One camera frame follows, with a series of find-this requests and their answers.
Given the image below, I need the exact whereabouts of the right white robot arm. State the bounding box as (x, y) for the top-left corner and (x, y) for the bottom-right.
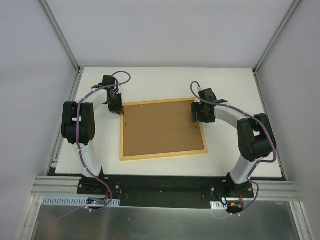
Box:
(191, 86), (277, 198)

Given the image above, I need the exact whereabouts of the right white cable duct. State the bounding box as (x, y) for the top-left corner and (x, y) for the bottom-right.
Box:
(210, 201), (228, 211)

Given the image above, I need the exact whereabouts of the aluminium corner post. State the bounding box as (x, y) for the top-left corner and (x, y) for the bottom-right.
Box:
(37, 0), (81, 73)
(252, 0), (303, 76)

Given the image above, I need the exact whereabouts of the purple cable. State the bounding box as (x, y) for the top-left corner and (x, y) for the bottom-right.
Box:
(190, 80), (278, 221)
(54, 71), (132, 221)

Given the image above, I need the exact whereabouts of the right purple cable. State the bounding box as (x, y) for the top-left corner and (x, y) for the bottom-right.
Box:
(190, 80), (278, 221)

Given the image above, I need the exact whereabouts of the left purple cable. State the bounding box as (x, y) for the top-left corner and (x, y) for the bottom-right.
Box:
(54, 71), (132, 221)

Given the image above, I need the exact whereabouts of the white cable duct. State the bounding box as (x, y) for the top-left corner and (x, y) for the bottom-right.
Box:
(210, 201), (228, 211)
(42, 196), (120, 208)

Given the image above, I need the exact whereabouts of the right aluminium corner post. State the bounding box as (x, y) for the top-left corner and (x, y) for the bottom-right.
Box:
(252, 0), (303, 76)

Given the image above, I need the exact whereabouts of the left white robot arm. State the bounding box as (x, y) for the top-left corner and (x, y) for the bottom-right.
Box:
(61, 74), (124, 195)

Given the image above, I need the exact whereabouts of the yellow wooden picture frame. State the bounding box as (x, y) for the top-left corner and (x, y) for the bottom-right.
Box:
(119, 97), (209, 162)

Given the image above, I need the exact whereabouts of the aluminium front rail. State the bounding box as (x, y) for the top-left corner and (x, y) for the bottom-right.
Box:
(31, 176), (302, 202)

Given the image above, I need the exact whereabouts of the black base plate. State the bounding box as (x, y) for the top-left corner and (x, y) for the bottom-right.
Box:
(77, 175), (254, 209)

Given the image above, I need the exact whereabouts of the left aluminium corner post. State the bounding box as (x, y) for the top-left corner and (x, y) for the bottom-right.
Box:
(37, 0), (81, 73)

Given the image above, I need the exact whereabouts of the left white cable duct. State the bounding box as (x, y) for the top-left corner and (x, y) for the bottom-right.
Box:
(42, 196), (120, 208)

